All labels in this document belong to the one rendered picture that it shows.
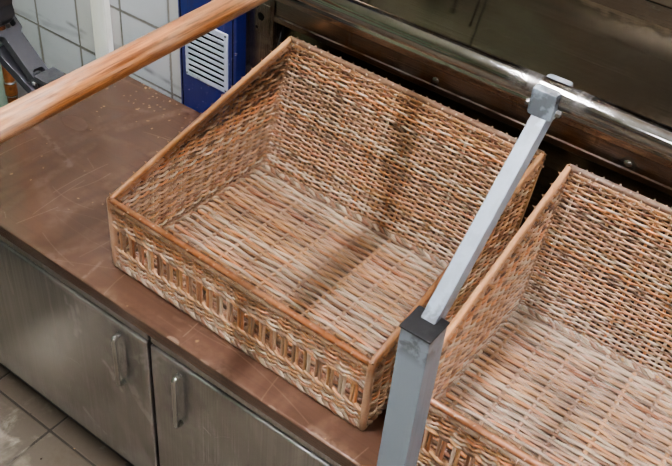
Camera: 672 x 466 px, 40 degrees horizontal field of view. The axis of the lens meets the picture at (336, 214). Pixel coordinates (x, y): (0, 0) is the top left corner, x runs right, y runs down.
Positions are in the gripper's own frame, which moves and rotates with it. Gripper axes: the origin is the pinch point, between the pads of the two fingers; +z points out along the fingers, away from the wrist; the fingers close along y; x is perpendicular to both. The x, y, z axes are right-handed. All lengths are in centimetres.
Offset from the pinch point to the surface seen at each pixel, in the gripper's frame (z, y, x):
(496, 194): 45, 11, -22
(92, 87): 9.7, -0.8, 5.9
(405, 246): 17, 59, -57
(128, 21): -66, 49, -69
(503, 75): 39.0, 1.1, -29.9
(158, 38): 9.0, -2.1, -4.3
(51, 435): -38, 119, -13
